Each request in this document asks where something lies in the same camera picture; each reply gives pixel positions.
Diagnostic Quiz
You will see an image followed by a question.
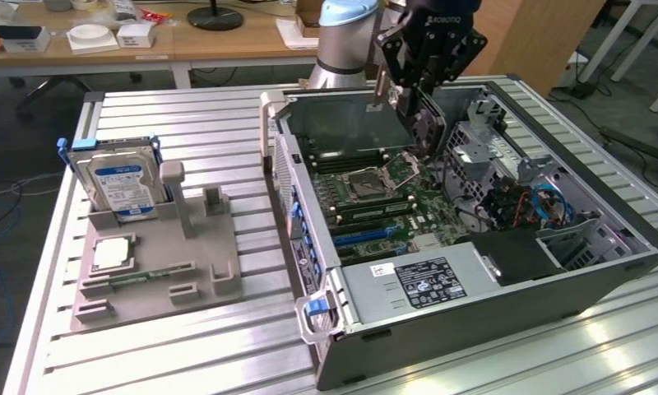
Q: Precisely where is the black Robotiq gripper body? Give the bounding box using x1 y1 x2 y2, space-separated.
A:
401 0 481 59

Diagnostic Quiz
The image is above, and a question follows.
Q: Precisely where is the low-profile Nvidia graphics card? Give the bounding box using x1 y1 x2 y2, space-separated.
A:
369 67 451 165

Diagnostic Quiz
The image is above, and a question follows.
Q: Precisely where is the wooden cabinet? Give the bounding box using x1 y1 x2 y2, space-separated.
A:
460 0 609 99

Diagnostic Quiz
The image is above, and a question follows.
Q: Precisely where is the white paper stack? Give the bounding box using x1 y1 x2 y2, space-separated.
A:
275 17 321 51

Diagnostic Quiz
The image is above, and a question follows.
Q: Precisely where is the black power brick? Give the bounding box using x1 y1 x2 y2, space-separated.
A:
567 81 599 100

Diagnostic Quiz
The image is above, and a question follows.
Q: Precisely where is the perforated metal disk bay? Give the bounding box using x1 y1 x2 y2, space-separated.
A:
447 96 533 176

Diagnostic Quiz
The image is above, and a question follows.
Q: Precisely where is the metal socket cover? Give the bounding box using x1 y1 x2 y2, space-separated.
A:
381 151 425 187

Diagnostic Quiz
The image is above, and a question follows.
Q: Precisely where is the CPU socket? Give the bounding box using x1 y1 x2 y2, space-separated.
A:
345 170 388 203

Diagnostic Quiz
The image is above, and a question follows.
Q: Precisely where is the black round lamp base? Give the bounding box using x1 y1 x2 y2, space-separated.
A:
187 0 247 32

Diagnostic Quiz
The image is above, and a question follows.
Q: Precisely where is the green motherboard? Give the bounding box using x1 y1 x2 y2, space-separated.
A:
299 135 473 265

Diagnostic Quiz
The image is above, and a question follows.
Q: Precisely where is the wooden desk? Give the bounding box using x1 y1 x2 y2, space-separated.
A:
0 0 331 80

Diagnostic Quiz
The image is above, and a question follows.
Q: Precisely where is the black chair base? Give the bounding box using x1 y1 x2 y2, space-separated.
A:
9 72 145 121
596 124 658 166

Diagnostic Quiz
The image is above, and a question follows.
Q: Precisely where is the black expansion slot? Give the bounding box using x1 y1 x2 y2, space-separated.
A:
328 222 395 240

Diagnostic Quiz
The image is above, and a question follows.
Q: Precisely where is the blue expansion slot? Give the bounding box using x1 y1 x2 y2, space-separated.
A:
332 229 397 249

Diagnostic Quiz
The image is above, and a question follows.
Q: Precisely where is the silver chipset heatsink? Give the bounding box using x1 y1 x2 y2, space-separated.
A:
409 235 447 252

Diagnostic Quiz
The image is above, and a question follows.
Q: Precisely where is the small white box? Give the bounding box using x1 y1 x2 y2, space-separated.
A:
115 21 159 49

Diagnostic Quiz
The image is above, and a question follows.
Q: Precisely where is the black plastic shroud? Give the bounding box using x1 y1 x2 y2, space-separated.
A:
469 227 565 288

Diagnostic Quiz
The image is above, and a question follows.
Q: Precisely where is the white round printed part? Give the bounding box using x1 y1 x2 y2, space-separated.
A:
65 23 121 55

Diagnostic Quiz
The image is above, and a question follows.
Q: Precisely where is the grey power supply unit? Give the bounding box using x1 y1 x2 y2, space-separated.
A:
336 241 501 325

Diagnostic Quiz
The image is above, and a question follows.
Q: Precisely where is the hard disk in blue caddy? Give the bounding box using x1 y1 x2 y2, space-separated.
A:
56 133 165 226

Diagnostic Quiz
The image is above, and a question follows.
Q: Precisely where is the grey printed parts rack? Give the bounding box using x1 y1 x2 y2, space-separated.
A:
71 161 247 335

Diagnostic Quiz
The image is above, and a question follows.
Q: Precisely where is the blue case latch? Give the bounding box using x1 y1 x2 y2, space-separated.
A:
301 300 331 318

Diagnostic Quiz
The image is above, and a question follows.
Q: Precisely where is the open black PC case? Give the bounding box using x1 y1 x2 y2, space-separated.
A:
257 80 658 392

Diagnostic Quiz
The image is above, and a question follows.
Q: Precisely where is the white box with black top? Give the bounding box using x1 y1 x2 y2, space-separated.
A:
0 25 53 54

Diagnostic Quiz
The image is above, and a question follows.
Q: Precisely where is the silver CPU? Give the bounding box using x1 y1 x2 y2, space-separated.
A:
91 237 133 272

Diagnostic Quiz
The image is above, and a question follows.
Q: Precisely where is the white table frame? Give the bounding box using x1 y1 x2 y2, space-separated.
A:
577 0 658 113

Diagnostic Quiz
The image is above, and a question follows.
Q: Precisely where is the red wire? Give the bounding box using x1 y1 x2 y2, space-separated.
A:
512 188 529 228

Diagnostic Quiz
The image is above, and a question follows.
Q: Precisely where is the blue data wire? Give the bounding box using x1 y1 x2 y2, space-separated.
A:
531 186 576 226

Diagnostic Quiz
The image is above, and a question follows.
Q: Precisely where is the grey metal bay bracket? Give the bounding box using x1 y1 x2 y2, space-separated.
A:
536 216 633 273

